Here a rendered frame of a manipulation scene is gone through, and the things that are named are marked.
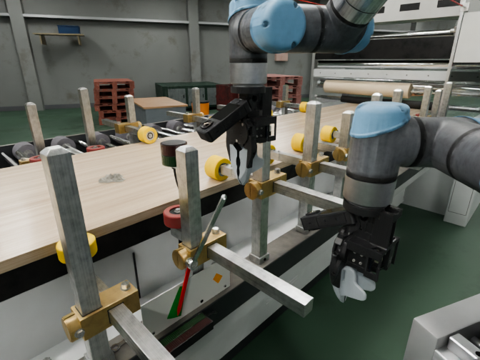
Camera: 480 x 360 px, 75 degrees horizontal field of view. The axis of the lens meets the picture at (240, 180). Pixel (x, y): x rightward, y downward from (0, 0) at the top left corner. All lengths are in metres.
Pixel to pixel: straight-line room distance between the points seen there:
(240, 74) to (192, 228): 0.35
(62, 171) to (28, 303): 0.42
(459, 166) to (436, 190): 2.82
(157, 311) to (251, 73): 0.55
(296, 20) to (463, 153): 0.29
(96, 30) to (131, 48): 1.00
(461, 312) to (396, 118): 0.26
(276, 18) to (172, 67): 10.15
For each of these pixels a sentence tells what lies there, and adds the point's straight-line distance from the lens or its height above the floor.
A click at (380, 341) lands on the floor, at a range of 1.85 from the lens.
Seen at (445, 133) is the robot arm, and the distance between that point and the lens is 0.50.
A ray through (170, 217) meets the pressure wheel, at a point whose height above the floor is 0.90.
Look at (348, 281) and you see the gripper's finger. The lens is 0.60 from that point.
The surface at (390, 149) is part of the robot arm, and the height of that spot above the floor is 1.17.
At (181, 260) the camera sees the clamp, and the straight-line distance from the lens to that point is 0.76.
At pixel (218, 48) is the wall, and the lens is 11.00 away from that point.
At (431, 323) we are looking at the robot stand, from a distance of 0.46.
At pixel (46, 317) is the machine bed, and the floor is 0.71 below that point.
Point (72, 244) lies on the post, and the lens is 0.61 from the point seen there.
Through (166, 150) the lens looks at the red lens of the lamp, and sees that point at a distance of 0.70.
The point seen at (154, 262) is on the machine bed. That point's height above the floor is 0.72.
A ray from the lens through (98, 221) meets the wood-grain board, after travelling 0.88.
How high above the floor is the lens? 1.28
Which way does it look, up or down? 21 degrees down
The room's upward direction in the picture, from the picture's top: straight up
